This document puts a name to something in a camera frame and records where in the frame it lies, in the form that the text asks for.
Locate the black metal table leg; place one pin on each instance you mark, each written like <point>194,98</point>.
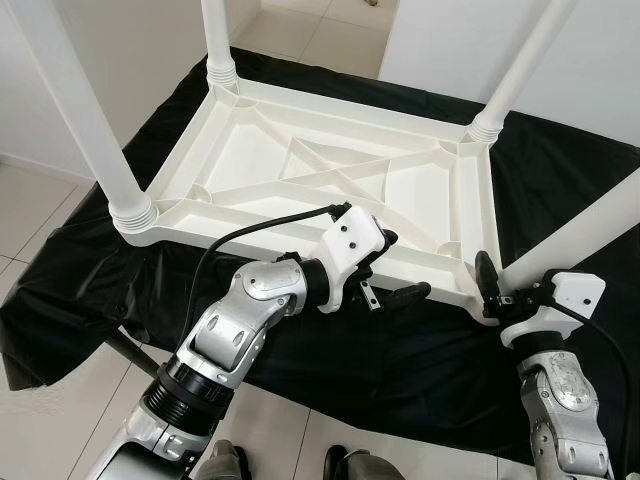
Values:
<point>135,355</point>

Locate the grey left robot foot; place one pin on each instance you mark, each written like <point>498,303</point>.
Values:
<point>222,462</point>

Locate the white tapered plastic table leg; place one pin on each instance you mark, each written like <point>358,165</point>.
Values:
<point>580,225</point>
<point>217,40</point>
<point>520,70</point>
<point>80,110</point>

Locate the grey robot foot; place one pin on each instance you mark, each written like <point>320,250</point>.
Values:
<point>222,462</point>
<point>365,467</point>

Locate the black table cloth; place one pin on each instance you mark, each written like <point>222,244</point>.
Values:
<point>400,380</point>

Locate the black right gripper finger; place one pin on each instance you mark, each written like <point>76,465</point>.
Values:
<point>486,278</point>

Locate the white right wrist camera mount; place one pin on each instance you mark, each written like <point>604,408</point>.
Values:
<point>575,295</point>

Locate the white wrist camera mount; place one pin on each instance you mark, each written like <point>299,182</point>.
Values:
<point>575,295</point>
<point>350,245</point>

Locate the grey right robot foot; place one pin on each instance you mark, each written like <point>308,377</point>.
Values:
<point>365,467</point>

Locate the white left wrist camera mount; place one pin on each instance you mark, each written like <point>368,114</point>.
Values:
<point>350,245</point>

